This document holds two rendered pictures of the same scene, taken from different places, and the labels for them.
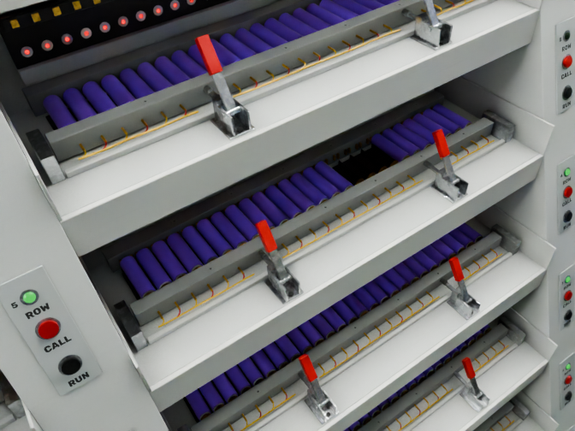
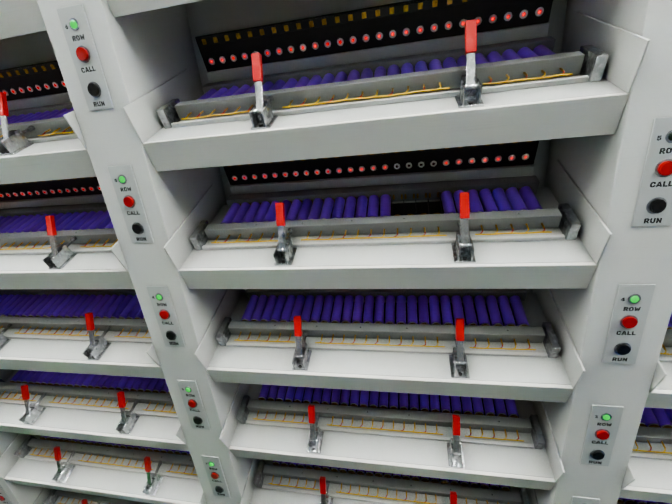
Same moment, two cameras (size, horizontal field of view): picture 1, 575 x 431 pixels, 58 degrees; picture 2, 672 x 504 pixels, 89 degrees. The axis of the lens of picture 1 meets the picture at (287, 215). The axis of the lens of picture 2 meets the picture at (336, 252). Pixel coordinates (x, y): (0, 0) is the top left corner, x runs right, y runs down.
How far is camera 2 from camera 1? 0.40 m
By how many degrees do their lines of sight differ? 34
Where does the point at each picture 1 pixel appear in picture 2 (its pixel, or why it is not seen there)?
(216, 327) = (234, 258)
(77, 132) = (188, 104)
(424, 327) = (414, 360)
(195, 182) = (223, 151)
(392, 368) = (364, 369)
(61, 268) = (139, 170)
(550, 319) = (568, 442)
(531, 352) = (544, 463)
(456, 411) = (432, 451)
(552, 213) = (597, 334)
